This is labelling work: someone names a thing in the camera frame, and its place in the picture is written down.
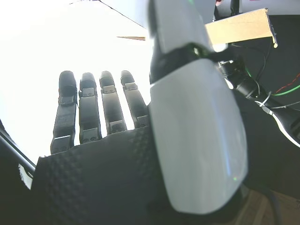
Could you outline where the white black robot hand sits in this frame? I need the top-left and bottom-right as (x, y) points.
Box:
(32, 0), (249, 225)

